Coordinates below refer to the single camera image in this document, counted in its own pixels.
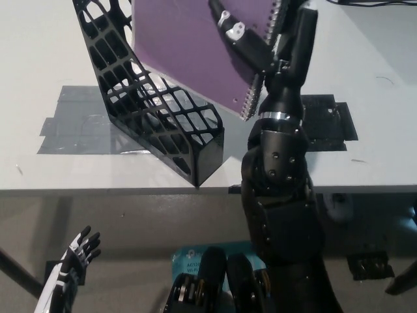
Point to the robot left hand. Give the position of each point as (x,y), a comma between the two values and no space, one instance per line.
(62,274)

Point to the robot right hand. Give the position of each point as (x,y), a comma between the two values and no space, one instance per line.
(290,71)

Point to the purple spiral notebook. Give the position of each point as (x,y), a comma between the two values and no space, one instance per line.
(185,49)

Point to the black lattice magazine stand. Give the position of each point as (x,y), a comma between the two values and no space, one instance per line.
(205,159)

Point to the black table leg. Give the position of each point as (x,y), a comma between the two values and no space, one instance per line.
(402,277)
(19,272)

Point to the square black tape patch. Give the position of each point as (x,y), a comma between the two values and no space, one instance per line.
(329,130)

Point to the teal router box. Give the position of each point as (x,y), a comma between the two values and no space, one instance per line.
(189,257)

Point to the large grey tape patch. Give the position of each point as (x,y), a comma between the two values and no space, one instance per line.
(78,120)

